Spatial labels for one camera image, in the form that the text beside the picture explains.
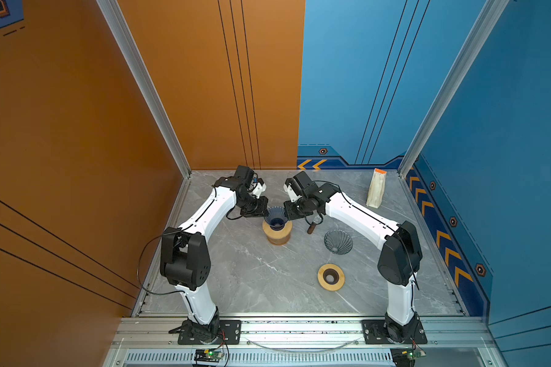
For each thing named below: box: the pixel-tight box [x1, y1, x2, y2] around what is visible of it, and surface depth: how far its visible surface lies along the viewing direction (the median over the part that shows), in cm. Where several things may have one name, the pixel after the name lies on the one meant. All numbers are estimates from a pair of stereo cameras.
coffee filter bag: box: [365, 168, 388, 209], surface depth 105 cm
